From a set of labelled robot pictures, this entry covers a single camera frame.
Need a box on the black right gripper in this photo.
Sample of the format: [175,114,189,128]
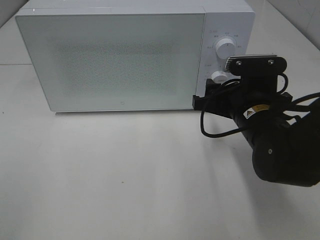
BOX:
[192,73,293,119]

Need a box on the white timer knob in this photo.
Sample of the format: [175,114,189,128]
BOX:
[211,70,228,84]

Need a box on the white microwave door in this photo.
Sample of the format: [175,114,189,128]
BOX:
[16,14,205,112]

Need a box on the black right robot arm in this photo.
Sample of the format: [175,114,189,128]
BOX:
[192,74,320,187]

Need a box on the white power knob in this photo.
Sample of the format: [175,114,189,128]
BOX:
[215,36,236,60]

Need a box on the white microwave oven body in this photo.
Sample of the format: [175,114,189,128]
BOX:
[15,0,255,95]

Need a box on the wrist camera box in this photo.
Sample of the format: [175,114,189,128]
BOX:
[224,54,288,76]

